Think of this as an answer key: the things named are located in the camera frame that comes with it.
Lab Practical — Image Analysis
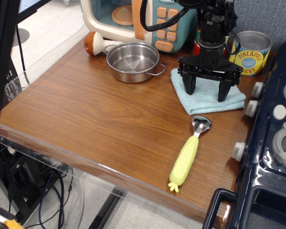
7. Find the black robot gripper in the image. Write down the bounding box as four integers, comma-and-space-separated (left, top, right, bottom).
178, 40, 243, 102

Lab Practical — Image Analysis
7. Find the light blue towel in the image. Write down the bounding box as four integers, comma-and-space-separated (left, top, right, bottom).
171, 68, 246, 115

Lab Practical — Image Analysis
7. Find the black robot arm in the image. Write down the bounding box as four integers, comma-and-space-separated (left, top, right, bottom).
178, 0, 243, 102

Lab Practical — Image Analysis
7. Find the tomato sauce can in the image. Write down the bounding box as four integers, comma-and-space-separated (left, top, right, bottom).
193, 26, 201, 55

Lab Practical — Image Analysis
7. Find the pineapple slices can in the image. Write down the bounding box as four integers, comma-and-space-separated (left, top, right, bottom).
229, 31, 273, 76

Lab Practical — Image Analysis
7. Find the small stainless steel pot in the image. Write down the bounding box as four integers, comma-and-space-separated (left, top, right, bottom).
103, 42, 166, 83

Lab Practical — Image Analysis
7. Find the dark blue toy stove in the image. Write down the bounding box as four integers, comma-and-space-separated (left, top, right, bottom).
203, 42, 286, 229

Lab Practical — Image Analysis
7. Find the toy microwave cream and teal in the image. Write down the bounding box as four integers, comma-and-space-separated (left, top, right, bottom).
80, 0, 197, 53

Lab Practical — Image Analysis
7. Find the toy mushroom brown cap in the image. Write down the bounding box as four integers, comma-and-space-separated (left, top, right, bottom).
83, 31, 123, 56

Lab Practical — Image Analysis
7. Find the black table leg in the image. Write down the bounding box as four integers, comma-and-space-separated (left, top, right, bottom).
88, 188, 124, 229

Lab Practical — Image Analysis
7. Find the spoon with yellow corn handle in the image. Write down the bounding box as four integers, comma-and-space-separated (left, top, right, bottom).
168, 115, 212, 193

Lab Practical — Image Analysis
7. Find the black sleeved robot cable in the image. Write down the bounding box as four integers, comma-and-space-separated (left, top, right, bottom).
139, 0, 190, 32

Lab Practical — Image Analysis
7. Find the blue floor cable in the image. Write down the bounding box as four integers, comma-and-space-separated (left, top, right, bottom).
39, 170, 65, 229

